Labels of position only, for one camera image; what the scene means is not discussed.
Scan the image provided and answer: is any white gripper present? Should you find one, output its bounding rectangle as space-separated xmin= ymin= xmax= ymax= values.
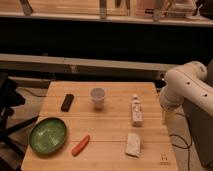
xmin=159 ymin=89 xmax=183 ymax=125

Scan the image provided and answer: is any black eraser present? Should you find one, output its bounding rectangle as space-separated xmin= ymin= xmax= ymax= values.
xmin=61 ymin=94 xmax=74 ymax=112

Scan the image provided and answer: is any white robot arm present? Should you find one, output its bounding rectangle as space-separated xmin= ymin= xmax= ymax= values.
xmin=159 ymin=61 xmax=213 ymax=124

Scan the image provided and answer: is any white tube bottle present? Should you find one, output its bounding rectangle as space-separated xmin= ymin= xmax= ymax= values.
xmin=131 ymin=94 xmax=142 ymax=127

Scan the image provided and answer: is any white crumpled cloth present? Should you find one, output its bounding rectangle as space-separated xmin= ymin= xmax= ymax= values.
xmin=125 ymin=133 xmax=141 ymax=158

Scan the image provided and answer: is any orange carrot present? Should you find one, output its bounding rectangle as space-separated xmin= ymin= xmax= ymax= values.
xmin=71 ymin=135 xmax=90 ymax=156

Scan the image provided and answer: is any green bowl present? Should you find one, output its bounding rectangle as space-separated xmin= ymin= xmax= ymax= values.
xmin=29 ymin=117 xmax=67 ymax=155

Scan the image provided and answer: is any black tripod stand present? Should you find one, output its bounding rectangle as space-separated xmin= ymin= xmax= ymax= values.
xmin=0 ymin=72 xmax=38 ymax=157

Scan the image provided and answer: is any black cable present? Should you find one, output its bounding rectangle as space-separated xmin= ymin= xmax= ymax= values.
xmin=168 ymin=111 xmax=194 ymax=171

